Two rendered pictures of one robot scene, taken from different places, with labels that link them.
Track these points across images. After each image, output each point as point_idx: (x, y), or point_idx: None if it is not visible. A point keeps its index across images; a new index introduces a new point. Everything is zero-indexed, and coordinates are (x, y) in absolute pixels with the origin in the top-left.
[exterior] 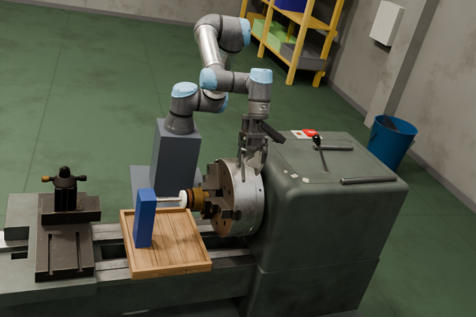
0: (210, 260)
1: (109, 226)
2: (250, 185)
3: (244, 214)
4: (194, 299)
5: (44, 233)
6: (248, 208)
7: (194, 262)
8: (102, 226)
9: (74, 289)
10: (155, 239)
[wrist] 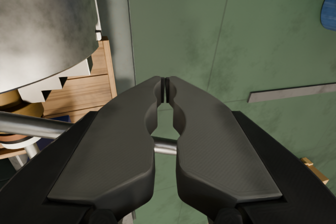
0: (101, 42)
1: (20, 156)
2: (28, 4)
3: (95, 13)
4: None
5: None
6: (88, 3)
7: (107, 66)
8: (23, 162)
9: None
10: (50, 109)
